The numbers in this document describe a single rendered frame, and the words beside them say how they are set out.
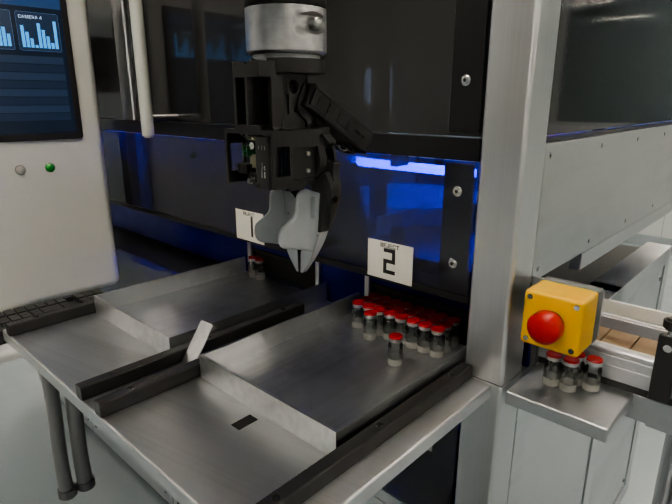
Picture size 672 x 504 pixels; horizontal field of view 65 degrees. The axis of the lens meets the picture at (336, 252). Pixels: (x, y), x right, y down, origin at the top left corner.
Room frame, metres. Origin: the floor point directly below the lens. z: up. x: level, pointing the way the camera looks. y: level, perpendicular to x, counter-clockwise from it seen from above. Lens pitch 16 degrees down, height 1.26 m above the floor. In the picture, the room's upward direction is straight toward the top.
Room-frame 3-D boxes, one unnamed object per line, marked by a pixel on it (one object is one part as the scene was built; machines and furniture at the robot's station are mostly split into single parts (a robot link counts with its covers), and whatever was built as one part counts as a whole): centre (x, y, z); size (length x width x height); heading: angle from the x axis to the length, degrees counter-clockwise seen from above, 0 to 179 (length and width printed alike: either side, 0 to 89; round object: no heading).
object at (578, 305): (0.62, -0.28, 1.00); 0.08 x 0.07 x 0.07; 137
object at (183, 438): (0.76, 0.15, 0.87); 0.70 x 0.48 x 0.02; 47
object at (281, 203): (0.53, 0.06, 1.13); 0.06 x 0.03 x 0.09; 137
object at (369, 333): (0.79, -0.06, 0.91); 0.02 x 0.02 x 0.05
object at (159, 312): (0.93, 0.23, 0.90); 0.34 x 0.26 x 0.04; 137
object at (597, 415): (0.64, -0.32, 0.87); 0.14 x 0.13 x 0.02; 137
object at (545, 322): (0.58, -0.25, 1.00); 0.04 x 0.04 x 0.04; 47
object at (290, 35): (0.53, 0.04, 1.31); 0.08 x 0.08 x 0.05
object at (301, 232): (0.51, 0.04, 1.13); 0.06 x 0.03 x 0.09; 137
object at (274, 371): (0.70, -0.02, 0.90); 0.34 x 0.26 x 0.04; 137
